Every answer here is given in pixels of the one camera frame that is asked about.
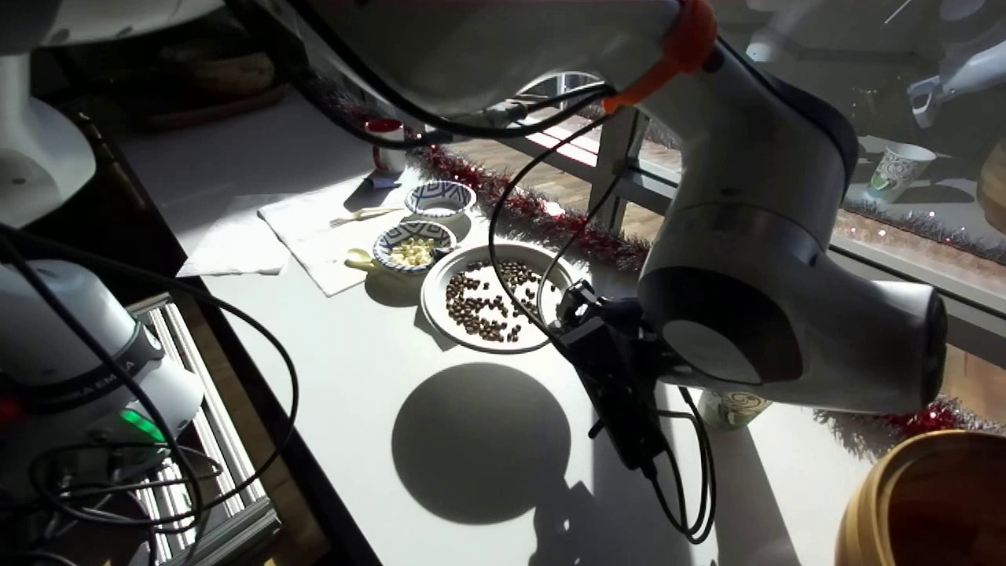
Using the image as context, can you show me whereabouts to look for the white paper plate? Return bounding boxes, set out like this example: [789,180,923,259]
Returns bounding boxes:
[422,243,575,353]

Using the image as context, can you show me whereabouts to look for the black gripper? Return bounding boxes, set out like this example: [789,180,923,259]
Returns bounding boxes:
[557,284,662,472]

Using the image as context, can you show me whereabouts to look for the red and white mug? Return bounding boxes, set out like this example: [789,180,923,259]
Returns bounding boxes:
[364,120,406,180]

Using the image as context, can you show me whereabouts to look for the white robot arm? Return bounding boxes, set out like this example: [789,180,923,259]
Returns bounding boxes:
[301,0,947,468]

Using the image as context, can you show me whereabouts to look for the blue patterned bowl with chips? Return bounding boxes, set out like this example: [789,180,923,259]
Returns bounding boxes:
[375,221,456,273]

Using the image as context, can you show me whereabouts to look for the flat white paper towel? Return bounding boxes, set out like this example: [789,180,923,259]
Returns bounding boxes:
[257,192,406,295]

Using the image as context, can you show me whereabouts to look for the white slatted rack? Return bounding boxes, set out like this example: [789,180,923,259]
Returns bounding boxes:
[133,295,280,566]

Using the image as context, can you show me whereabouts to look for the cream plastic fork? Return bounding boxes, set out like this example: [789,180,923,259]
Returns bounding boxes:
[328,206,402,226]

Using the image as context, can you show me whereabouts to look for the patterned paper cup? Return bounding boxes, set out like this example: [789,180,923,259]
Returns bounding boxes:
[714,392,770,429]

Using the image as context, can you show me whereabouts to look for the blue patterned empty bowl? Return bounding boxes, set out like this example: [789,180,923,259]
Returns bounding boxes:
[406,180,473,217]

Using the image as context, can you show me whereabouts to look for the wooden bamboo basket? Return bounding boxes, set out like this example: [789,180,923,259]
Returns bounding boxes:
[832,429,1006,566]

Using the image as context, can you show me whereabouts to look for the white device with cables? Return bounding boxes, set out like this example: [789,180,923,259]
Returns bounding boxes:
[0,0,222,500]

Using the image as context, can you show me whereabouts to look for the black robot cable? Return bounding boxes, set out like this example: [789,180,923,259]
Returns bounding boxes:
[217,0,720,546]

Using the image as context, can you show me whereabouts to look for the red tinsel garland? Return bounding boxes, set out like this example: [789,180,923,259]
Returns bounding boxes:
[415,149,648,273]

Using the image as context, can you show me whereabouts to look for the cream plastic spoon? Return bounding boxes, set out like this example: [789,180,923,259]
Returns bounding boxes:
[343,249,376,273]

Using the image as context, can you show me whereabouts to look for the brown beans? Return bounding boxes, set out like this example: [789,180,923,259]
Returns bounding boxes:
[447,262,543,347]

